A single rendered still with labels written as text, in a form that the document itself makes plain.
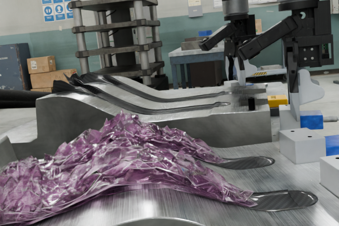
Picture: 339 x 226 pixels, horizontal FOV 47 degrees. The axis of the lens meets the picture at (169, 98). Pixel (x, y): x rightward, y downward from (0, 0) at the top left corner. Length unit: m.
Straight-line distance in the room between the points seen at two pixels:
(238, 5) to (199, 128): 0.61
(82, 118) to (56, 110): 0.05
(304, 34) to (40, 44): 7.27
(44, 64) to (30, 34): 0.80
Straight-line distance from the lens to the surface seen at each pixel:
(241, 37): 1.15
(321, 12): 0.75
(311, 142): 0.47
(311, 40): 0.73
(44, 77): 7.46
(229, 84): 1.17
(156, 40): 5.61
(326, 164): 0.40
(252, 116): 0.59
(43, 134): 0.69
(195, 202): 0.31
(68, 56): 7.66
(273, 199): 0.39
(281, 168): 0.46
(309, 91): 0.73
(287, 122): 0.76
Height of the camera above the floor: 1.02
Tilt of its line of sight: 9 degrees down
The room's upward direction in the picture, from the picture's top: 6 degrees counter-clockwise
